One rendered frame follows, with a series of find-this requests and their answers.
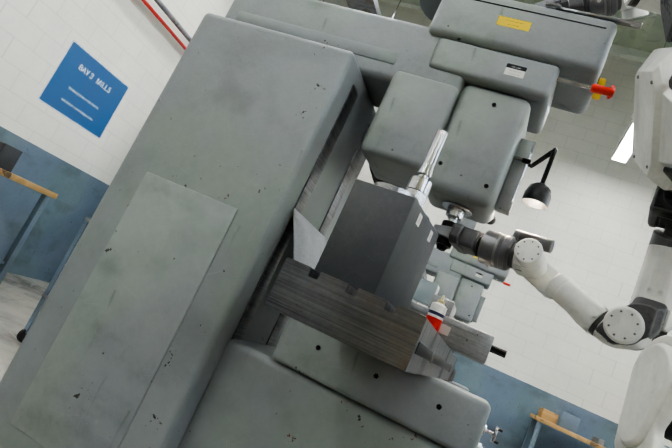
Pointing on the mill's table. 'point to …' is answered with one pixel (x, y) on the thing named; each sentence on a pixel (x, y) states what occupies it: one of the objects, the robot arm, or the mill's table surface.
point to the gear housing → (501, 75)
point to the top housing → (531, 38)
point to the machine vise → (461, 336)
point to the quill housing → (478, 150)
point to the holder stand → (380, 242)
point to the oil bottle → (437, 313)
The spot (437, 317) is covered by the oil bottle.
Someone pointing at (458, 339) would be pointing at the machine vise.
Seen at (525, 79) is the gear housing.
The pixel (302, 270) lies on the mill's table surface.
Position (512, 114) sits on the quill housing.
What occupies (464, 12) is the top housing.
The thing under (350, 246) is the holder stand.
